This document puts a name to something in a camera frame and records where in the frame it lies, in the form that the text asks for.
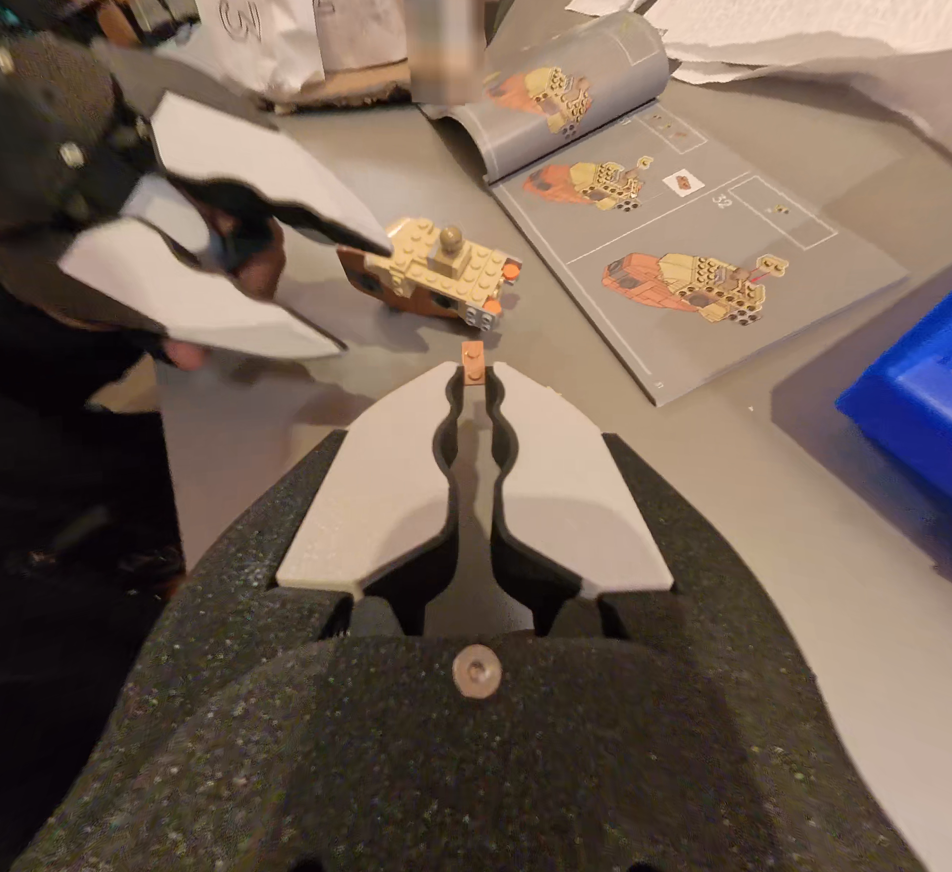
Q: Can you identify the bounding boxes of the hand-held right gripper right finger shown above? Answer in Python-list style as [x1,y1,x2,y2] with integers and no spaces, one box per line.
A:
[487,359,676,620]

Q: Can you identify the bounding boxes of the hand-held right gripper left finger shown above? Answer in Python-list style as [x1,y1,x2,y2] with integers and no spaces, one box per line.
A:
[275,359,462,620]

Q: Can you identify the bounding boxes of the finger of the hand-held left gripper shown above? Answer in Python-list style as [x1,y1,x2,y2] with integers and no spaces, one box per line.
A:
[122,91,395,259]
[58,218,349,361]

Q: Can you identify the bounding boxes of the grey brick instruction booklet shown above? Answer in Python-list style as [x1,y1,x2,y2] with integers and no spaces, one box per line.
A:
[420,9,912,408]

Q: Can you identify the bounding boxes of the tan and brown brick model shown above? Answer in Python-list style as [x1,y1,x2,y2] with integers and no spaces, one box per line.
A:
[336,216,523,334]

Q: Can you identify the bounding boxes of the blue plastic bin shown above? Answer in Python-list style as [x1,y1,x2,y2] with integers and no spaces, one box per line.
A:
[834,288,952,509]

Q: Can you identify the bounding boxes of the grey desk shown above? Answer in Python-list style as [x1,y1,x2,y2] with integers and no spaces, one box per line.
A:
[89,0,952,872]

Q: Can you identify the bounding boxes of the person's left hand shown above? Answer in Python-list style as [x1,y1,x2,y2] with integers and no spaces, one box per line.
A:
[160,206,287,371]

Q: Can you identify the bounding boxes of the brown cardboard sheet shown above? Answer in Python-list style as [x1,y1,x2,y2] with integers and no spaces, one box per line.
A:
[283,61,414,111]

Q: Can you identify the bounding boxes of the dark cloth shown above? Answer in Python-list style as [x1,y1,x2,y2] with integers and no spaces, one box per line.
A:
[0,292,187,851]

